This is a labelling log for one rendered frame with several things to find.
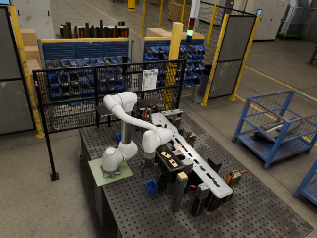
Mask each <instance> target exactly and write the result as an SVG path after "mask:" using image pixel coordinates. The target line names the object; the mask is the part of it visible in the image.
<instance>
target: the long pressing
mask: <svg viewBox="0 0 317 238"><path fill-rule="evenodd" d="M151 115H152V120H153V121H152V124H153V125H156V124H161V125H162V127H163V128H164V125H165V124H167V128H164V129H169V130H171V131H172V133H173V135H174V136H175V137H173V138H172V141H173V142H174V145H173V147H174V149H175V150H181V152H182V153H183V154H185V156H186V158H191V160H192V161H193V162H194V165H193V169H192V170H193V171H194V172H195V173H196V175H197V176H198V177H199V178H200V179H201V181H202V182H203V183H204V182H206V183H207V184H208V185H209V186H210V191H211V192H212V194H213V195H214V196H215V197H216V198H219V199H221V198H223V197H226V196H228V195H230V194H232V193H233V190H232V189H231V188H230V187H229V186H228V185H227V184H226V183H225V182H224V181H223V180H222V179H221V177H220V176H219V175H218V174H217V173H216V172H215V171H214V170H213V169H212V168H211V167H210V166H209V165H208V164H207V163H206V162H205V161H204V160H203V158H202V157H201V156H200V155H199V154H198V153H197V152H196V151H195V150H194V149H193V148H192V147H191V146H190V145H189V144H188V143H187V142H186V140H185V139H184V138H183V137H182V136H181V135H180V134H179V133H178V130H177V128H176V127H175V126H174V125H173V124H172V123H171V122H170V121H169V120H168V119H167V118H166V117H165V116H164V115H163V114H162V113H160V112H159V113H153V114H151ZM160 121H161V122H160ZM175 138H176V139H177V140H178V141H179V142H180V143H184V144H185V145H183V146H184V147H185V148H186V149H187V151H188V152H186V151H185V150H184V149H183V148H182V147H181V146H178V145H177V144H178V142H177V141H176V140H175ZM188 153H190V154H191V155H192V156H193V157H190V156H189V155H188ZM194 159H196V161H197V162H198V163H199V164H196V162H195V161H194ZM200 166H202V167H203V168H204V169H205V170H206V171H203V170H202V169H201V168H200ZM207 173H208V174H209V175H210V176H211V177H212V178H214V179H215V180H214V181H215V182H217V183H218V184H219V185H220V187H217V186H216V185H215V184H214V183H213V182H214V181H212V179H210V178H209V177H208V176H207V175H206V174H207Z"/></svg>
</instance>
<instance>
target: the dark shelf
mask: <svg viewBox="0 0 317 238"><path fill-rule="evenodd" d="M151 103H152V104H153V107H154V108H155V106H156V104H160V103H161V104H162V105H163V106H165V104H164V103H163V102H162V101H161V100H160V99H159V98H158V97H153V98H147V99H141V105H140V110H144V109H145V106H146V105H147V109H148V105H149V104H151ZM136 104H137V103H136ZM136 104H135V105H134V107H133V109H132V111H136ZM94 108H95V110H96V112H97V114H98V115H99V117H104V116H109V115H114V114H113V113H111V112H110V111H109V110H108V109H107V108H106V107H105V105H101V106H95V107H94Z"/></svg>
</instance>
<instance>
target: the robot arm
mask: <svg viewBox="0 0 317 238"><path fill-rule="evenodd" d="M136 102H137V95H136V94H135V93H132V92H123V93H119V94H116V95H112V96H111V95H106V96H105V97H104V98H103V103H104V105H105V107H106V108H107V109H108V110H109V111H110V112H111V113H113V114H114V115H116V116H117V117H119V118H120V119H121V141H120V143H119V146H118V148H117V149H116V148H114V147H110V148H107V149H106V150H105V151H104V153H103V157H102V165H101V166H100V168H101V169H102V172H103V177H104V178H107V177H112V178H113V179H114V178H115V175H120V174H121V172H120V170H119V168H118V165H119V164H120V163H122V162H124V161H127V160H129V159H131V158H132V157H134V156H135V155H136V154H137V151H138V148H137V145H136V144H135V143H134V142H133V141H132V140H131V124H133V125H136V126H139V127H142V128H146V129H148V130H149V131H146V132H145V133H144V135H143V141H142V144H143V148H144V157H145V160H142V163H141V165H140V167H139V168H138V170H140V171H141V175H142V179H143V178H144V168H145V167H146V166H147V167H150V168H152V169H154V171H155V172H156V174H157V183H158V181H159V178H160V175H161V174H162V172H161V170H160V168H159V164H158V163H155V162H154V161H155V158H154V157H155V149H156V148H157V147H158V146H160V145H164V144H166V143H168V142H169V141H171V140H172V138H173V133H172V131H171V130H169V129H163V128H161V127H159V128H158V127H156V126H155V125H153V124H151V123H148V122H146V121H143V120H140V119H137V118H134V117H131V111H132V109H133V107H134V105H135V104H136ZM144 163H145V164H146V165H145V166H144V167H143V168H142V169H141V167H142V165H143V164H144Z"/></svg>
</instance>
